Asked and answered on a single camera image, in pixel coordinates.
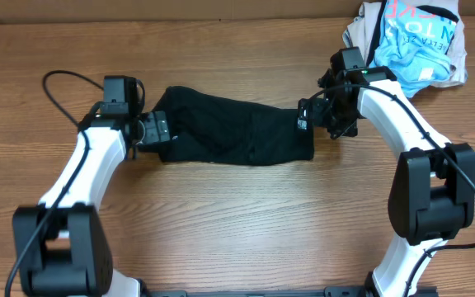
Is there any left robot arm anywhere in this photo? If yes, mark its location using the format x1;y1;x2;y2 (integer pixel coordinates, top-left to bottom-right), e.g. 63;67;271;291
4;75;171;297

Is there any black garment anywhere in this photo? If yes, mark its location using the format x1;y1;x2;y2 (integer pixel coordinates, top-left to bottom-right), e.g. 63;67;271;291
153;86;314;166

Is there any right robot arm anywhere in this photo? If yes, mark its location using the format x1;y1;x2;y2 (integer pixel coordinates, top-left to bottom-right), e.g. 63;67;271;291
296;47;475;296

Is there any light blue printed t-shirt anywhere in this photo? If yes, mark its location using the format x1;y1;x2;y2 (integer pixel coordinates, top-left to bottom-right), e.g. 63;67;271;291
369;0;459;98

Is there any beige garment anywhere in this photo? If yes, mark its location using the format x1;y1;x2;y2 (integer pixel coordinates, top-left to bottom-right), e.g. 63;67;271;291
342;0;468;87

